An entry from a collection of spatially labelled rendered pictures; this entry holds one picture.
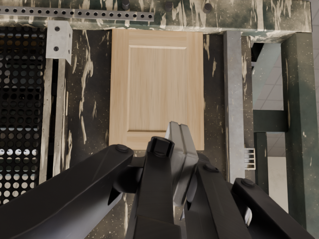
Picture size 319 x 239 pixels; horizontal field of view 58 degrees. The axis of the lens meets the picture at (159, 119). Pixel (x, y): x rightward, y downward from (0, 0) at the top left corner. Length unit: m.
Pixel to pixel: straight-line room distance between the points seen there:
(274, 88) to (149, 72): 1.90
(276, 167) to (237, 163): 2.78
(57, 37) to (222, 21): 0.54
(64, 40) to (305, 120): 0.82
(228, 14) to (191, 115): 0.37
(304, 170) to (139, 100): 0.58
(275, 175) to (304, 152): 2.63
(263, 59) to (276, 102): 1.60
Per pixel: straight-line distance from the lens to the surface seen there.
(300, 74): 1.09
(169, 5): 1.01
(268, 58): 1.34
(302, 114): 1.07
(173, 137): 0.17
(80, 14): 1.03
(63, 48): 0.97
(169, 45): 1.02
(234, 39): 1.05
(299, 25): 1.15
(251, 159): 1.00
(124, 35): 1.02
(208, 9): 1.03
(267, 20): 1.11
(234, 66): 1.02
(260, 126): 1.09
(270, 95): 2.81
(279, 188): 3.62
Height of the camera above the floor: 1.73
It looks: 37 degrees down
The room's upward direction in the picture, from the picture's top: 178 degrees clockwise
